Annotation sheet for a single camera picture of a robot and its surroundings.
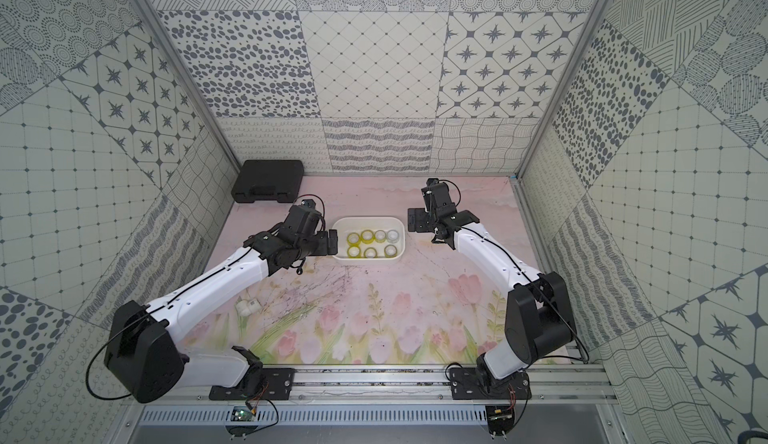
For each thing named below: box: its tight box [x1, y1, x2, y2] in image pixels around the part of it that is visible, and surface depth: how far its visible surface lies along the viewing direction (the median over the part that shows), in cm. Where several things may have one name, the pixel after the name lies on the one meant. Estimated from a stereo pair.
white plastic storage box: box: [332, 216, 406, 260], surface depth 103 cm
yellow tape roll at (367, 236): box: [360, 229, 375, 245], surface depth 103 cm
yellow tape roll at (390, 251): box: [384, 244, 398, 258], surface depth 100 cm
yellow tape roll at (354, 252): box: [347, 245, 362, 259], surface depth 100 cm
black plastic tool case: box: [231, 160, 304, 203], surface depth 120 cm
